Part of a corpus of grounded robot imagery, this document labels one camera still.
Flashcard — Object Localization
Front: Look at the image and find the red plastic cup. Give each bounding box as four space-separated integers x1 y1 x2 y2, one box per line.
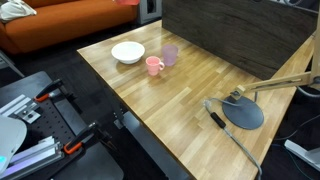
114 0 140 6

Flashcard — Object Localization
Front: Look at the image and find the white bowl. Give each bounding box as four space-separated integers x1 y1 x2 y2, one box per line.
111 41 145 64

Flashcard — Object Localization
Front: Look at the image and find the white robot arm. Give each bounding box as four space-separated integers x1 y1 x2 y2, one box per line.
0 115 27 174

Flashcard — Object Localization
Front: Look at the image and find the black orange clamp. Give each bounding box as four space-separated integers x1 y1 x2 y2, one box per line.
34 79 63 102
63 122 99 155

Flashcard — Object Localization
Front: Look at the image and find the aluminium extrusion rail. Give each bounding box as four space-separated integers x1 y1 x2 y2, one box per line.
0 136 64 180

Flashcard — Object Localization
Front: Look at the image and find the dark wooden board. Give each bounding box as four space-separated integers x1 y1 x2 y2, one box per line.
162 0 318 80

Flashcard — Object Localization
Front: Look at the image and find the wooden table with grey frame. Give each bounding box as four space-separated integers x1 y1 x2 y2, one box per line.
76 19 316 180

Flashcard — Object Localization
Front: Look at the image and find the far black orange clamp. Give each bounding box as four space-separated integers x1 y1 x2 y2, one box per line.
34 79 63 102

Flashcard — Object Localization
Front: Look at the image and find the orange sofa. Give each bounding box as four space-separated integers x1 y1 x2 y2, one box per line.
0 0 137 55

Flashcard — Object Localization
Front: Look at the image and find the near black orange clamp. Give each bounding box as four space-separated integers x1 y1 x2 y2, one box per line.
63 122 99 155

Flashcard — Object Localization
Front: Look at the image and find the grey wooden desk lamp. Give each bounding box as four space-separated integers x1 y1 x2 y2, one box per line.
222 16 320 130

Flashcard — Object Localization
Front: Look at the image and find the white cloth on sofa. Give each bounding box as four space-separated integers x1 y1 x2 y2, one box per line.
0 0 37 23

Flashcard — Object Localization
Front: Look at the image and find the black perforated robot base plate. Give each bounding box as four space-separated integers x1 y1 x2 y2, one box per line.
0 71 125 180

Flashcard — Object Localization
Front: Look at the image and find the purple translucent cup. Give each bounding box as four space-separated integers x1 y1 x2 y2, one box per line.
162 45 178 66

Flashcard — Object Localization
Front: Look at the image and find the pink mug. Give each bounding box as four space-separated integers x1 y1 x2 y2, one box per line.
146 56 165 76

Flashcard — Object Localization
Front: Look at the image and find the grey lamp cable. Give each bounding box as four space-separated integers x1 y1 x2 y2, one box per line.
203 97 264 180

